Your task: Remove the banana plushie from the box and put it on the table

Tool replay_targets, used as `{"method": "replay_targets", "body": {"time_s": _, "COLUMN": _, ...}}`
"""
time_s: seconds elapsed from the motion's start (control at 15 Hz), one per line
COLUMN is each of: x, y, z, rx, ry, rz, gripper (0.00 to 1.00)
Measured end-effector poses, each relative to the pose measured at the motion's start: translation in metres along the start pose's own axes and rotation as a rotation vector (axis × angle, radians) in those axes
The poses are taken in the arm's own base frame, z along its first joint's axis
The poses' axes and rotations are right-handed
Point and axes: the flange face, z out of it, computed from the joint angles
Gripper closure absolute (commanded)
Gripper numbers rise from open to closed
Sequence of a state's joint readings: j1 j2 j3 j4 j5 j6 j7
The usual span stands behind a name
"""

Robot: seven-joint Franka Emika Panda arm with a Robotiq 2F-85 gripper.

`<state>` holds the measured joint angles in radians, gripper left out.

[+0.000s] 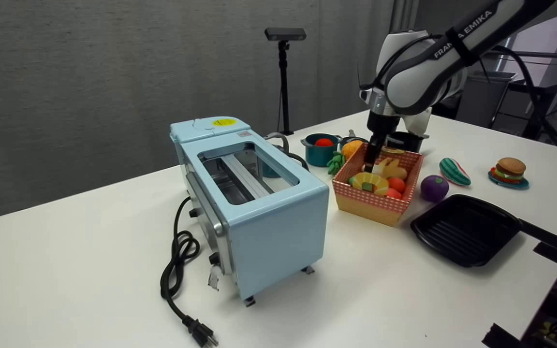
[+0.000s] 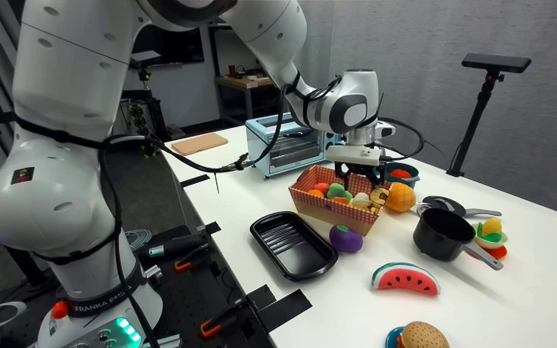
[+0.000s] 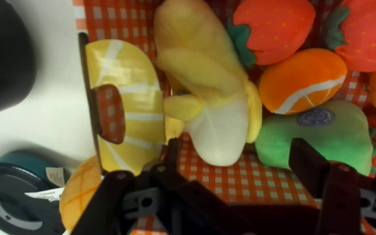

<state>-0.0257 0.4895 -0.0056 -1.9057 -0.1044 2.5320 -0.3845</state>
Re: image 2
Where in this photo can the black grill tray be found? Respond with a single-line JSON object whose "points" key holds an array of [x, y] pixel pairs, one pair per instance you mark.
{"points": [[290, 244]]}

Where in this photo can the purple plum plushie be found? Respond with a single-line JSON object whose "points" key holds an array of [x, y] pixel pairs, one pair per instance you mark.
{"points": [[347, 240]]}

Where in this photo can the yellow green red toy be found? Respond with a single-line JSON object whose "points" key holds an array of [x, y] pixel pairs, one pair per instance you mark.
{"points": [[492, 234]]}

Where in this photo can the light blue toaster oven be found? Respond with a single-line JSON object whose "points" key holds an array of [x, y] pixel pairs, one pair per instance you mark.
{"points": [[279, 151]]}

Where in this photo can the wooden cabinet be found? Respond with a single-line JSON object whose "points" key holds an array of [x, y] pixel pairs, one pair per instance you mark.
{"points": [[246, 81]]}

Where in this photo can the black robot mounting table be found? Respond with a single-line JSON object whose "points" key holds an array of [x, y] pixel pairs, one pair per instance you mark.
{"points": [[182, 302]]}

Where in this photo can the white plushie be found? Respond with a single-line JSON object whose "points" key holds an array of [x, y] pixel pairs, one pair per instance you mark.
{"points": [[360, 199]]}

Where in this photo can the red tomato plushie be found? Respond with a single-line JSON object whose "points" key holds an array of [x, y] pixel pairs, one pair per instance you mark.
{"points": [[399, 172]]}

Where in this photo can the black camera on stand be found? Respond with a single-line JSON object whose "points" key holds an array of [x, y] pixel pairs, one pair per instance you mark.
{"points": [[495, 62], [144, 58]]}

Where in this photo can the yellow banana plushie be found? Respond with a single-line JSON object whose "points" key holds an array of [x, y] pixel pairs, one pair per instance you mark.
{"points": [[379, 195]]}

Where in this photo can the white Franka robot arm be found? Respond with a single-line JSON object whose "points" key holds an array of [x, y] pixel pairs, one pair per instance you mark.
{"points": [[66, 77]]}

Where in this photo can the orange patterned cardboard box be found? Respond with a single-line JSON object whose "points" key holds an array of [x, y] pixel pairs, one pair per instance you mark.
{"points": [[329, 213]]}

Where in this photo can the orange red plushie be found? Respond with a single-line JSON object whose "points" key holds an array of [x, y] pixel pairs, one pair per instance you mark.
{"points": [[319, 190]]}

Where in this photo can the watermelon slice plushie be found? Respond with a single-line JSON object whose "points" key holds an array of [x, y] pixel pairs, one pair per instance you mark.
{"points": [[407, 280]]}

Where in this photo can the teal toy pot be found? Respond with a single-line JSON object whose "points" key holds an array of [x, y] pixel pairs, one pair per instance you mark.
{"points": [[408, 182]]}

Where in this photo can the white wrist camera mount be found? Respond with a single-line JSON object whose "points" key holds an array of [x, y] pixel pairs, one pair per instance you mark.
{"points": [[352, 155]]}

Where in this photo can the red emergency button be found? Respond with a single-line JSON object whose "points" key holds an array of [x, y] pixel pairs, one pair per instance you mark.
{"points": [[60, 309]]}

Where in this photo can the black monitor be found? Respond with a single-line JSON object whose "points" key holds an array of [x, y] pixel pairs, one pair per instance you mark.
{"points": [[174, 45]]}

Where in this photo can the small dark grey pan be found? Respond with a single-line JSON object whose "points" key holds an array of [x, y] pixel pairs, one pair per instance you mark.
{"points": [[443, 205]]}

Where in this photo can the burger plushie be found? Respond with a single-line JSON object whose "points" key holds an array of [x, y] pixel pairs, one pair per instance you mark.
{"points": [[424, 336]]}

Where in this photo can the brown wooden board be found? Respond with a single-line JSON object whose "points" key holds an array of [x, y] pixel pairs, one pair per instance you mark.
{"points": [[198, 143]]}

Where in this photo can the black clamp plate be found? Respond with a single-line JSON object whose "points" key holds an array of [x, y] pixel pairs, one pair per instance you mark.
{"points": [[289, 306]]}

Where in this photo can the black saucepan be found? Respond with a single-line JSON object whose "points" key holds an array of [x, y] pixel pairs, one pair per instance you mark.
{"points": [[439, 242]]}

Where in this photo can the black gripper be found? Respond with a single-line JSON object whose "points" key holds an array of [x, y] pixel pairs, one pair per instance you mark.
{"points": [[360, 168]]}

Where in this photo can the black hand tool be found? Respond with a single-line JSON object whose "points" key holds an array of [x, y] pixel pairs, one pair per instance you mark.
{"points": [[174, 246]]}

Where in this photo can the orange fruit plushie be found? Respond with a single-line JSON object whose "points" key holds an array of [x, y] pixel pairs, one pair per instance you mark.
{"points": [[401, 197]]}

